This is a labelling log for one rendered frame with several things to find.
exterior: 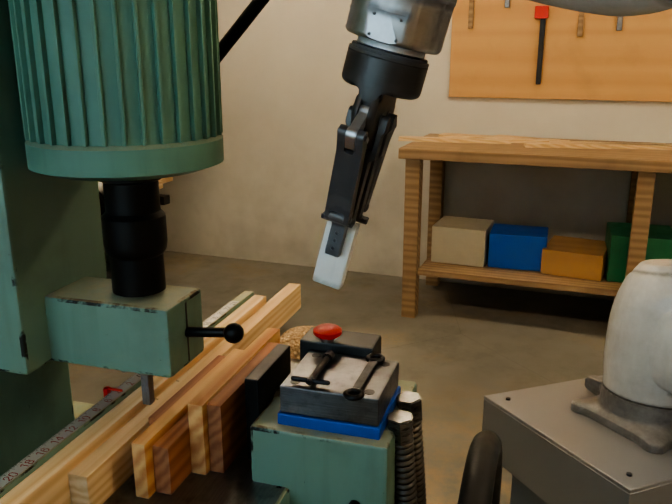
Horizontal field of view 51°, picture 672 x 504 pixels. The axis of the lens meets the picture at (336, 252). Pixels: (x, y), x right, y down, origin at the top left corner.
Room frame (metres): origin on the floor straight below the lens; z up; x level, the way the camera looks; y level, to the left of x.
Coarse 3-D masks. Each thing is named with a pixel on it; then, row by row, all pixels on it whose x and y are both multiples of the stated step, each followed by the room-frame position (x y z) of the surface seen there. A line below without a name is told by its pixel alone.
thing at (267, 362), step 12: (276, 348) 0.70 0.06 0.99; (288, 348) 0.70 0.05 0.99; (264, 360) 0.67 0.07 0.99; (276, 360) 0.67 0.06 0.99; (288, 360) 0.70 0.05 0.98; (252, 372) 0.64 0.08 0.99; (264, 372) 0.64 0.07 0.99; (276, 372) 0.67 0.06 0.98; (288, 372) 0.70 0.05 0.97; (252, 384) 0.62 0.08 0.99; (264, 384) 0.64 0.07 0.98; (276, 384) 0.67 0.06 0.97; (252, 396) 0.62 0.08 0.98; (264, 396) 0.64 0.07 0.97; (276, 396) 0.66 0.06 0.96; (252, 408) 0.62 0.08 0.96; (264, 408) 0.63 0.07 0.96; (252, 420) 0.62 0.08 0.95
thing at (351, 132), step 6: (360, 108) 0.64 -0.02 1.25; (366, 108) 0.63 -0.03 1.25; (360, 114) 0.63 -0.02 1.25; (366, 114) 0.63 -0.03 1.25; (354, 120) 0.62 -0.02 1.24; (360, 120) 0.63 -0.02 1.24; (354, 126) 0.62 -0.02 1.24; (360, 126) 0.62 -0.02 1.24; (348, 132) 0.61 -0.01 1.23; (354, 132) 0.61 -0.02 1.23; (348, 138) 0.61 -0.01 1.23; (354, 138) 0.61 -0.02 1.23; (348, 144) 0.62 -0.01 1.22; (354, 144) 0.61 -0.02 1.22
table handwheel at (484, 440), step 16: (480, 432) 0.61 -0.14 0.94; (480, 448) 0.57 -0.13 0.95; (496, 448) 0.58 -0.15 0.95; (480, 464) 0.54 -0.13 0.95; (496, 464) 0.56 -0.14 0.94; (464, 480) 0.53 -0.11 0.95; (480, 480) 0.52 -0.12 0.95; (496, 480) 0.67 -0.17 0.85; (464, 496) 0.51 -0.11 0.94; (480, 496) 0.51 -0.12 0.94; (496, 496) 0.67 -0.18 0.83
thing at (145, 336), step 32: (64, 288) 0.68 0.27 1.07; (96, 288) 0.68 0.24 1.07; (192, 288) 0.68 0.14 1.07; (64, 320) 0.65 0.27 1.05; (96, 320) 0.64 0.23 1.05; (128, 320) 0.63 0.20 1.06; (160, 320) 0.62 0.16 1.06; (192, 320) 0.66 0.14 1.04; (64, 352) 0.65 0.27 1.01; (96, 352) 0.64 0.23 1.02; (128, 352) 0.63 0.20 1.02; (160, 352) 0.62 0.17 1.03; (192, 352) 0.65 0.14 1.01
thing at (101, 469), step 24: (288, 288) 1.05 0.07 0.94; (264, 312) 0.95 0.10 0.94; (288, 312) 1.02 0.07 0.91; (144, 408) 0.67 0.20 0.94; (120, 432) 0.62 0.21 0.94; (96, 456) 0.58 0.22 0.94; (120, 456) 0.59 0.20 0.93; (72, 480) 0.55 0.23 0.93; (96, 480) 0.56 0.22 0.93; (120, 480) 0.59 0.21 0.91
